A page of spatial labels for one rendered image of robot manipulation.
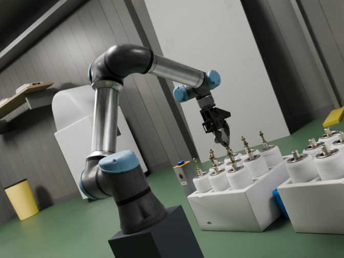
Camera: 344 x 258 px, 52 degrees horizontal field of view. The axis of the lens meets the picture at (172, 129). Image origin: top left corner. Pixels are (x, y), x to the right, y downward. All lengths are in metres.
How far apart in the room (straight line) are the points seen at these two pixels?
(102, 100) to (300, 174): 0.74
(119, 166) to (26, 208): 5.02
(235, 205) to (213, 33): 2.26
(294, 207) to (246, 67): 2.16
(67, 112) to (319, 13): 2.78
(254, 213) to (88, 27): 3.74
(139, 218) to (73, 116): 3.18
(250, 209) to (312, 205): 0.28
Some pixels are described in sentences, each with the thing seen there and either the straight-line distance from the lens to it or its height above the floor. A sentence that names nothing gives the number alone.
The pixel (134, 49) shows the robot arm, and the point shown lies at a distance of 1.27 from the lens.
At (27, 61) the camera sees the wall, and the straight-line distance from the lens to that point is 5.75.
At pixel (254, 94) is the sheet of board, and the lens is 3.32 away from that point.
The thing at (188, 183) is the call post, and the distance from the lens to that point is 1.85.
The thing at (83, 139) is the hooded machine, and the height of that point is 0.72.
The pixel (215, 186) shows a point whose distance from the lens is 1.61.
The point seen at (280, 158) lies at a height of 0.19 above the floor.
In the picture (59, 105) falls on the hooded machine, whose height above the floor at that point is 1.18.
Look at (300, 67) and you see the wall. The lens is 3.58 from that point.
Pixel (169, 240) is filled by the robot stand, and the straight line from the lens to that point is 1.09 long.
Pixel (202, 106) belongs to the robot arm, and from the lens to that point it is 1.64.
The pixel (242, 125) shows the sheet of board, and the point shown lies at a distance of 3.39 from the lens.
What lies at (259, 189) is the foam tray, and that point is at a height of 0.15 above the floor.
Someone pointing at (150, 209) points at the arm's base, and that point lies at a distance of 1.09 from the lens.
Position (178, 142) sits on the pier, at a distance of 4.07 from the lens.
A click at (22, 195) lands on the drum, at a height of 0.36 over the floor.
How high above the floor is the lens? 0.57
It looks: 2 degrees down
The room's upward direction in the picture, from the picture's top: 24 degrees counter-clockwise
